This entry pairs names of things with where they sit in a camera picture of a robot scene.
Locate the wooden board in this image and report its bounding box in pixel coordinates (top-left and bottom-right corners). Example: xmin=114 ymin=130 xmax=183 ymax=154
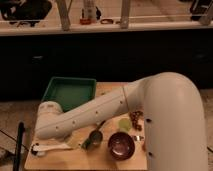
xmin=24 ymin=81 xmax=149 ymax=171

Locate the bunch of dark grapes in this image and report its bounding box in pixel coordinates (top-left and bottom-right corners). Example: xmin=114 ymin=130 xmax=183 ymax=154
xmin=129 ymin=111 xmax=143 ymax=131

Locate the black pole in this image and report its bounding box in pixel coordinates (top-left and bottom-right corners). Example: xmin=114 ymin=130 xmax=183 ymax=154
xmin=13 ymin=122 xmax=25 ymax=171

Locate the black bag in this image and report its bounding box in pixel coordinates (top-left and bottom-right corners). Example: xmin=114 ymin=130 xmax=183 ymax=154
xmin=0 ymin=0 xmax=52 ymax=27

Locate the green plastic tray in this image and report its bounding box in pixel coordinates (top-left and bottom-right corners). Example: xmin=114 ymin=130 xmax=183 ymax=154
xmin=42 ymin=77 xmax=96 ymax=112

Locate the green apple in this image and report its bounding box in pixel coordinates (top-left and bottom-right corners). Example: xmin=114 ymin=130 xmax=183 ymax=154
xmin=118 ymin=118 xmax=132 ymax=132

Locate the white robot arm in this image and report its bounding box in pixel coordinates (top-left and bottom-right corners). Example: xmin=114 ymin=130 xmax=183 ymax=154
xmin=35 ymin=72 xmax=208 ymax=171

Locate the metal spoon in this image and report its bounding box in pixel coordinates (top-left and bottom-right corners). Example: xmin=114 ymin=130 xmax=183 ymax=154
xmin=133 ymin=135 xmax=144 ymax=141

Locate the metal scoop green handle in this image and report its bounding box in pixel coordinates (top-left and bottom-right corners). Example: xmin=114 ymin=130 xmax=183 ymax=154
xmin=81 ymin=121 xmax=104 ymax=150

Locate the dark purple bowl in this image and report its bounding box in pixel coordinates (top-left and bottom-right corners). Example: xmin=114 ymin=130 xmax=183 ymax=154
xmin=108 ymin=132 xmax=135 ymax=161

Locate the white bottle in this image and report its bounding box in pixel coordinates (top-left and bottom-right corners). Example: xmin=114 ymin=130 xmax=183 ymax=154
xmin=83 ymin=0 xmax=97 ymax=23

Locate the orange ring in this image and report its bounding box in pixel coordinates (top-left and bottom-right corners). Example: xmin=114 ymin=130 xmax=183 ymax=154
xmin=100 ymin=18 xmax=115 ymax=25

